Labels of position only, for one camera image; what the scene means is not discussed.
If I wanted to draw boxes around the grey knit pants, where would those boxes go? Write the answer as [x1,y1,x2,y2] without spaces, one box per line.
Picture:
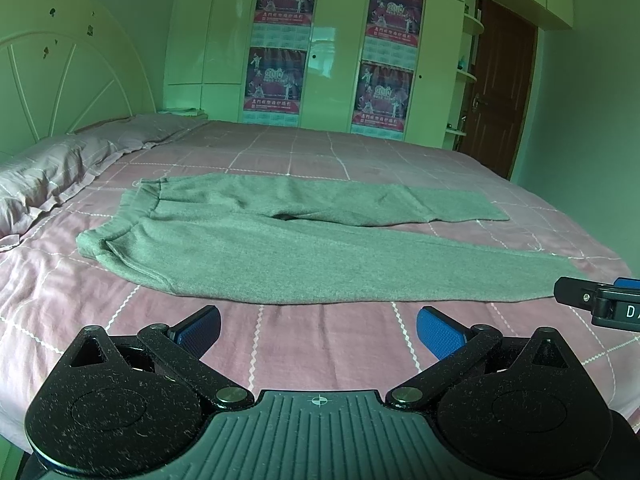
[77,174,577,304]

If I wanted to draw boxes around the pink checked bed sheet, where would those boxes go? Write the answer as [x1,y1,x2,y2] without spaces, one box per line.
[1,115,639,448]

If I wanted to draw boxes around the far pink pillow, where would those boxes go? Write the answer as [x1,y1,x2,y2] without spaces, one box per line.
[75,114,208,153]

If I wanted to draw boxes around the pink pillow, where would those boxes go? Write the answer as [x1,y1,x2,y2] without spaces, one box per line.
[0,133,129,253]
[75,114,208,153]

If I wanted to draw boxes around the green folded cloth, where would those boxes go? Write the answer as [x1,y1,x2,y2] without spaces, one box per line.
[157,107,207,118]

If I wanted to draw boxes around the near pink pillow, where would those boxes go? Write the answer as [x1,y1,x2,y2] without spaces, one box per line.
[0,133,129,253]

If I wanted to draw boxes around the lower right calendar poster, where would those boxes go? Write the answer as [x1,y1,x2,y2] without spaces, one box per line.
[350,61,413,140]

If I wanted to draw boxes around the lower left calendar poster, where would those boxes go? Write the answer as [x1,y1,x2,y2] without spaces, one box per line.
[243,47,306,115]

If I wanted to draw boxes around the dark brown wooden door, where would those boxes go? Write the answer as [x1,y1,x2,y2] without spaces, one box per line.
[458,0,538,179]

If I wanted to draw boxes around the cream glossy wardrobe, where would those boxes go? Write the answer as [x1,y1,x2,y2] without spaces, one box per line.
[163,0,464,148]

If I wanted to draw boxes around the cream corner shelf unit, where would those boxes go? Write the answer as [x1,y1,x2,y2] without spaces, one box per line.
[442,0,485,150]

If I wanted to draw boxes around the cream arched headboard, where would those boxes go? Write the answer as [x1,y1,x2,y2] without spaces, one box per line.
[1,0,156,159]

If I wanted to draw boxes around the upper right calendar poster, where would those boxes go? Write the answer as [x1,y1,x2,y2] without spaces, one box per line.
[364,0,424,48]

